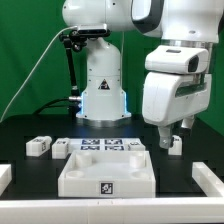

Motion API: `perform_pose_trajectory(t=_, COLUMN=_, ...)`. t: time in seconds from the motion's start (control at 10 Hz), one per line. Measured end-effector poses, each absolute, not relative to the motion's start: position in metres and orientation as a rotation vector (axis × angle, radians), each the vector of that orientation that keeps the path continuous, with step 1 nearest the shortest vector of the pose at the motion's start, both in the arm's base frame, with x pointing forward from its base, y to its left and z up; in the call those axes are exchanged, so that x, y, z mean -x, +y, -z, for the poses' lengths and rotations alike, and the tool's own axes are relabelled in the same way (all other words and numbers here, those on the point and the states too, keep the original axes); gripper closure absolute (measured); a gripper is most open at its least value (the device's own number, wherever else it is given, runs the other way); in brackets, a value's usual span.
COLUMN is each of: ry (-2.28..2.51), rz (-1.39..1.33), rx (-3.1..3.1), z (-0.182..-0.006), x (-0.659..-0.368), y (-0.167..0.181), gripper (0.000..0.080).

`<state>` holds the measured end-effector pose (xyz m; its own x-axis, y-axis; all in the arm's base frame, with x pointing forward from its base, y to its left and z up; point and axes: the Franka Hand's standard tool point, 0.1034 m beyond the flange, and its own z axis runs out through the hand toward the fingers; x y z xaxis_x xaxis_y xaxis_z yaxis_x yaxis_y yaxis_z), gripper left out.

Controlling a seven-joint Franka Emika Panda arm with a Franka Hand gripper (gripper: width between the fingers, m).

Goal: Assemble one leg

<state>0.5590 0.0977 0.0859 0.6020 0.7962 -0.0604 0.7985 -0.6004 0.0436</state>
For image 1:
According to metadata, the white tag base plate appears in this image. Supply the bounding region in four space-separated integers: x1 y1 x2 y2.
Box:
67 137 143 154

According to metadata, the grey camera on stand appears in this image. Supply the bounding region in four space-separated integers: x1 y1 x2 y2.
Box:
70 24 110 37

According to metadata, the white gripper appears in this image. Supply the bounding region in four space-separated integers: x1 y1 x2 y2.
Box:
142 72 212 149

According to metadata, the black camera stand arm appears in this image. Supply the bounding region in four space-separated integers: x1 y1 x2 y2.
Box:
59 33 87 117

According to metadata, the white square table top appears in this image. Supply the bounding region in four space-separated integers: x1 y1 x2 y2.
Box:
58 150 156 198

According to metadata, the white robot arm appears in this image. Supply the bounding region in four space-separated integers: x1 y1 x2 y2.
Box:
62 0 224 148

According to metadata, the white left fence piece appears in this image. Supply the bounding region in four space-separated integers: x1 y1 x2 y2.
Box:
0 164 12 196

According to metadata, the white camera cable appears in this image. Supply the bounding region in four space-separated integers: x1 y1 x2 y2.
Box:
0 25 79 123

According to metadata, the white front fence rail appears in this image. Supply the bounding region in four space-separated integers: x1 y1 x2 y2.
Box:
0 197 224 224

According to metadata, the black base cable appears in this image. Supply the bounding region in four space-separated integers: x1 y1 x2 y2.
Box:
35 97 82 116

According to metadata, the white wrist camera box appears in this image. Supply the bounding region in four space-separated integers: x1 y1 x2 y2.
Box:
145 45 209 74

